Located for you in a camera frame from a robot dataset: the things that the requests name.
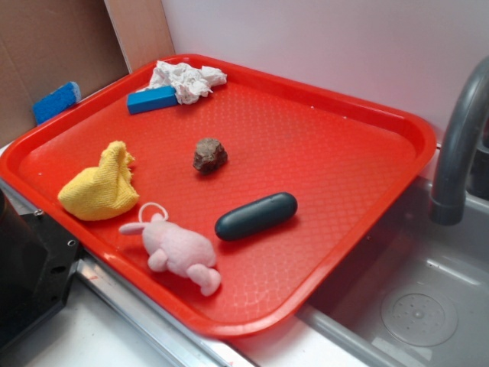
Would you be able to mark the blue rectangular block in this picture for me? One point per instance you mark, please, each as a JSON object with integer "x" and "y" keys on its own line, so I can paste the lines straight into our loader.
{"x": 151, "y": 99}

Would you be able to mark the pink plush bunny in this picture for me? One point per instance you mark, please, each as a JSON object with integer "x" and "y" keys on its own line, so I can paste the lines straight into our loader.
{"x": 172, "y": 248}

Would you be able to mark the dark teal capsule case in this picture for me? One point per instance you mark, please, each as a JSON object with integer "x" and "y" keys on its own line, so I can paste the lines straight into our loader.
{"x": 255, "y": 217}

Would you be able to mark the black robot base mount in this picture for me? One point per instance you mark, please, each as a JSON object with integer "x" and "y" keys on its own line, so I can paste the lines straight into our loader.
{"x": 38, "y": 260}

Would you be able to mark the brown rock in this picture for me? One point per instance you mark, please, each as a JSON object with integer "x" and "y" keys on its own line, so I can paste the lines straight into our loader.
{"x": 209, "y": 155}

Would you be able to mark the blue sponge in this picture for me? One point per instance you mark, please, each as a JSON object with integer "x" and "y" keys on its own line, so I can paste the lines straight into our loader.
{"x": 56, "y": 102}

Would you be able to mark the grey faucet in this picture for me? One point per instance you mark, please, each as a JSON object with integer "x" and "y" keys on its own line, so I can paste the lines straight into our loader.
{"x": 462, "y": 166}

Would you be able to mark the red plastic tray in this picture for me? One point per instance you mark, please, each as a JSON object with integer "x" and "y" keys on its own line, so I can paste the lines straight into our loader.
{"x": 344, "y": 159}

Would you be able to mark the light wooden board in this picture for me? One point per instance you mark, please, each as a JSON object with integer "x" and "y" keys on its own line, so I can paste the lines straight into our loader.
{"x": 142, "y": 31}

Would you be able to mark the crumpled white paper towel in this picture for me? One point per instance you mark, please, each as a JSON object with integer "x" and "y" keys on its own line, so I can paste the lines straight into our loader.
{"x": 190, "y": 83}

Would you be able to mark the yellow cloth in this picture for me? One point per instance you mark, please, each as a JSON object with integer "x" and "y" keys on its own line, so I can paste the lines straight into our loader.
{"x": 102, "y": 192}

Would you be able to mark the brown cardboard panel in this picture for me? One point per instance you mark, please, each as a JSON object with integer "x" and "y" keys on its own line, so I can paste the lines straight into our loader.
{"x": 46, "y": 44}

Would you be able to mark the grey sink basin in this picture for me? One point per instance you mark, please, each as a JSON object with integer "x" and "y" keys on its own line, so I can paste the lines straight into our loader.
{"x": 411, "y": 292}

